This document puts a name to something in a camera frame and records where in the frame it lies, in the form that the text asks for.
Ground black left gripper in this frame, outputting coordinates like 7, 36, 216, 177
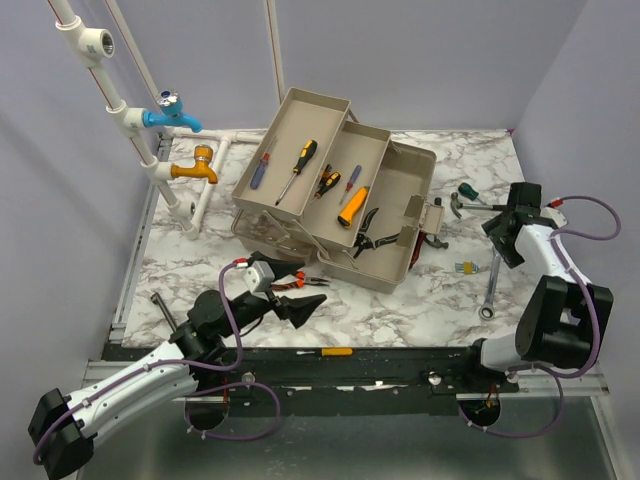
219, 253, 327, 339

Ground steel claw hammer black grip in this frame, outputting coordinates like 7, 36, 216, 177
450, 192, 507, 218

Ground black wire stripper pliers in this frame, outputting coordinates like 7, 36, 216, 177
352, 208, 400, 259

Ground beige toolbox with clear lid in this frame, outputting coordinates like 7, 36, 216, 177
232, 88, 444, 293

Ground blue clear tester screwdriver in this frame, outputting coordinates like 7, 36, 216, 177
250, 137, 277, 190

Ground red tester screwdriver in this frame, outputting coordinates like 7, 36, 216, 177
340, 164, 362, 205

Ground black yellow large screwdriver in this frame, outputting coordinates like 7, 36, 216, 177
275, 139, 318, 206

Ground black yellow small screwdriver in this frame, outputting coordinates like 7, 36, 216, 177
311, 172, 341, 202

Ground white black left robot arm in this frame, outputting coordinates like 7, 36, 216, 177
27, 252, 327, 479

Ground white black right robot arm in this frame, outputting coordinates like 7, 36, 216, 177
459, 182, 621, 392

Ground orange black needle-nose pliers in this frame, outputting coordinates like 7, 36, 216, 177
271, 271, 330, 291

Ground green stubby screwdriver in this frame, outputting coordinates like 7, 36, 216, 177
458, 182, 485, 205

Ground red black utility knife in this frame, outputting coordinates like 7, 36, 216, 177
409, 231, 426, 269

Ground steel ratchet wrench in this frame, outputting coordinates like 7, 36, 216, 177
478, 249, 501, 320

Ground orange water tap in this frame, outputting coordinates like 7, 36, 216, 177
170, 144, 218, 185

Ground blue water tap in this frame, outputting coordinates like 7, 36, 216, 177
142, 89, 202, 133

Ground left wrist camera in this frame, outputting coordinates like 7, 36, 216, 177
238, 259, 275, 294

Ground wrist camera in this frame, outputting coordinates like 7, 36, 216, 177
541, 198, 568, 229
238, 259, 275, 294

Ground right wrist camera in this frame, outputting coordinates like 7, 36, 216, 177
541, 198, 568, 229

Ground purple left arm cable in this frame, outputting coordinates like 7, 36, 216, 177
32, 257, 282, 466

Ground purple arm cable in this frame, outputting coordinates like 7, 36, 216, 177
457, 196, 622, 439
32, 257, 282, 466

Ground orange handled screwdriver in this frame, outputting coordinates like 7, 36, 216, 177
295, 347, 354, 357

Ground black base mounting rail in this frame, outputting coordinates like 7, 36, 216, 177
189, 347, 559, 423

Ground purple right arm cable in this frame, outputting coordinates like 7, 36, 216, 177
457, 196, 622, 439

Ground grey metal t-handle tool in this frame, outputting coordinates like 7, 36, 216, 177
150, 292, 177, 331

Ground white pvc pipe frame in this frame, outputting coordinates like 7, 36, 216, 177
48, 1, 262, 240

